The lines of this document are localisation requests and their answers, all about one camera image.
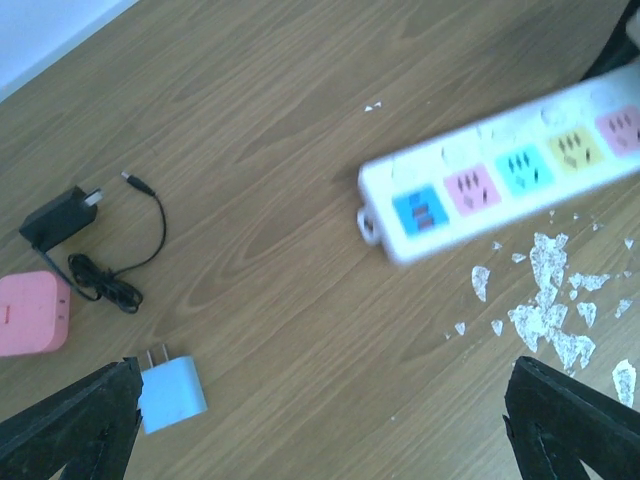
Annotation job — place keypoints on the white power strip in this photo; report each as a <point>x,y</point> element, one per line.
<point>456,186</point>

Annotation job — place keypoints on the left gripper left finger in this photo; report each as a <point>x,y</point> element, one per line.
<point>84,431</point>

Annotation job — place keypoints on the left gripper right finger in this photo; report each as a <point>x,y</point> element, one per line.
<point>558,425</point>

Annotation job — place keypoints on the pink plug adapter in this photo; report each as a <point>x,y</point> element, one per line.
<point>35,309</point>

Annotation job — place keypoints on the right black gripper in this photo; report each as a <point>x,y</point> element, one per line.
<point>619,49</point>

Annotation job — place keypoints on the light blue plug adapter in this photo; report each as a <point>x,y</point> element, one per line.
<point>171,391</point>

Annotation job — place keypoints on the black power adapter with cable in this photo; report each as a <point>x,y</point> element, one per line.
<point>66,215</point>

